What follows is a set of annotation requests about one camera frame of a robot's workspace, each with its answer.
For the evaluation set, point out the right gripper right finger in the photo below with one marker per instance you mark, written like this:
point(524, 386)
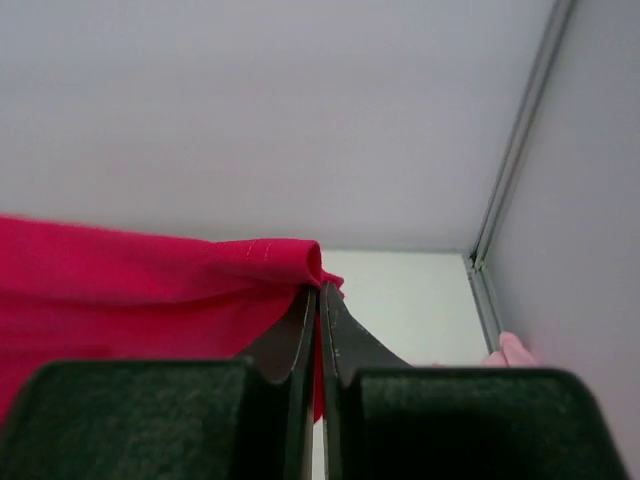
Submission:
point(384, 419)

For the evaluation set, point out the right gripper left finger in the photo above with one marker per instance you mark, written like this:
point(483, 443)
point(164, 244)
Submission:
point(248, 417)

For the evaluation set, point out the pink t shirt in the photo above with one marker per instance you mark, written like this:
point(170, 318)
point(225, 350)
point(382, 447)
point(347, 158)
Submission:
point(510, 353)

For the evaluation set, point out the red t shirt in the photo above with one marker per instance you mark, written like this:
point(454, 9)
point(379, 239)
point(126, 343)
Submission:
point(72, 292)

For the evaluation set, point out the right aluminium frame post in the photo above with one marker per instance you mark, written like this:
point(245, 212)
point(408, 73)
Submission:
point(512, 161)

